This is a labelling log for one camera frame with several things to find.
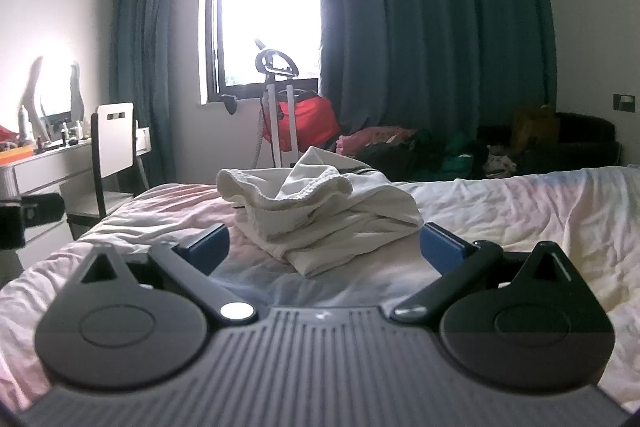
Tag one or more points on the wide teal curtain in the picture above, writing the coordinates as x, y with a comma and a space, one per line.
440, 32

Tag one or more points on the red bag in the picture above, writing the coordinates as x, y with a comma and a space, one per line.
312, 119

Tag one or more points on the lit vanity mirror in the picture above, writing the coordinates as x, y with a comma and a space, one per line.
55, 82

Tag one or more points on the white chair with black legs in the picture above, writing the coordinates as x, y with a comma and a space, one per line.
115, 132

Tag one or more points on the narrow teal curtain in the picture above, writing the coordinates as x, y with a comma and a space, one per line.
145, 57

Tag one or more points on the white pants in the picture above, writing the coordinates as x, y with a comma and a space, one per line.
320, 207

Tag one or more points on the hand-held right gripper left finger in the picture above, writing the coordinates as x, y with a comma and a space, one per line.
211, 243

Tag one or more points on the brown paper bag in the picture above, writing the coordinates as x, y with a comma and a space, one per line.
535, 127

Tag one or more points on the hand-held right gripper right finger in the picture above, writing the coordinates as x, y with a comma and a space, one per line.
439, 247

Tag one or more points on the white desk with drawers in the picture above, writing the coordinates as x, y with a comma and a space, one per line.
45, 167

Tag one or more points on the dark sofa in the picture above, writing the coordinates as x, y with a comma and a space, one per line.
585, 132

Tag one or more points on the dark framed window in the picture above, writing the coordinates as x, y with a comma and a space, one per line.
265, 7

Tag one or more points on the garment steamer stand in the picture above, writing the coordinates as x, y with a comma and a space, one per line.
276, 67

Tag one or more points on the orange box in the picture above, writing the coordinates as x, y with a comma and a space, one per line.
15, 153

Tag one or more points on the pile of colourful clothes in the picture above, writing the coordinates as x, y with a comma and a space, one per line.
395, 147

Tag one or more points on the wall switch plate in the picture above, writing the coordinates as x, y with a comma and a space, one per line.
625, 102

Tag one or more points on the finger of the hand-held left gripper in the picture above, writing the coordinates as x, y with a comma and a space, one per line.
46, 207

